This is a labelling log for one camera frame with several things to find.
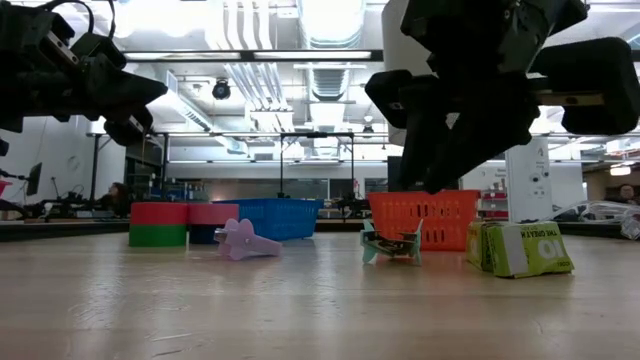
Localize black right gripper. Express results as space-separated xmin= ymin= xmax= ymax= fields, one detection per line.
xmin=363 ymin=0 xmax=640 ymax=196

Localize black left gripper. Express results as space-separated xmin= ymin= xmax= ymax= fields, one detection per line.
xmin=0 ymin=0 xmax=169 ymax=148

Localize green tape roll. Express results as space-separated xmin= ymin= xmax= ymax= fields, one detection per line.
xmin=128 ymin=223 xmax=189 ymax=248

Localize pink tape roll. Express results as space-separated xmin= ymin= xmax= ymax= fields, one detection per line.
xmin=187 ymin=202 xmax=240 ymax=226

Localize red storage shelf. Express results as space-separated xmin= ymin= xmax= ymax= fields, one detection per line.
xmin=478 ymin=188 xmax=509 ymax=221

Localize white pillar with signs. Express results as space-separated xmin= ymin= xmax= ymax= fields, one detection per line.
xmin=504 ymin=137 xmax=554 ymax=224

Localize orange plastic basket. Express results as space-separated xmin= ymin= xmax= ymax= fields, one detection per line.
xmin=367 ymin=189 xmax=481 ymax=253

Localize person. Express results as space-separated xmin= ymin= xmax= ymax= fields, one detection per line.
xmin=614 ymin=183 xmax=640 ymax=206
xmin=98 ymin=181 xmax=131 ymax=218

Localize green staples box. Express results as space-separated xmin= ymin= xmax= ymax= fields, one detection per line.
xmin=465 ymin=221 xmax=494 ymax=272

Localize ceiling light bar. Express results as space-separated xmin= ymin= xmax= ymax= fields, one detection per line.
xmin=122 ymin=48 xmax=385 ymax=63

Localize black monitor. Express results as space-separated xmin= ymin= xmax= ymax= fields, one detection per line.
xmin=25 ymin=161 xmax=44 ymax=197

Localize green crumpled object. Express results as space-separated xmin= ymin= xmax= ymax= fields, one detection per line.
xmin=484 ymin=220 xmax=575 ymax=279

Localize blue plastic basket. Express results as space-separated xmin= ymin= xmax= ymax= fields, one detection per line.
xmin=214 ymin=198 xmax=325 ymax=242

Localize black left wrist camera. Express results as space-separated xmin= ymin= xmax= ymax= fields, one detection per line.
xmin=69 ymin=30 xmax=127 ymax=70

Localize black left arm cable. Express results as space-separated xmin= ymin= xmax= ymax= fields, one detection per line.
xmin=39 ymin=0 xmax=119 ymax=39

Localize black background rig frame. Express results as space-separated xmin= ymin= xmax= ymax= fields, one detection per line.
xmin=87 ymin=130 xmax=172 ymax=202
xmin=277 ymin=130 xmax=357 ymax=200

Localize black ceiling security camera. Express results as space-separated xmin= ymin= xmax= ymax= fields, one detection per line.
xmin=211 ymin=78 xmax=233 ymax=101

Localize silver ventilation duct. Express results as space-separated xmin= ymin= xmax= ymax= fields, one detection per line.
xmin=297 ymin=0 xmax=369 ymax=101

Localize black table frame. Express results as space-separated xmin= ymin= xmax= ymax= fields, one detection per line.
xmin=0 ymin=218 xmax=631 ymax=243

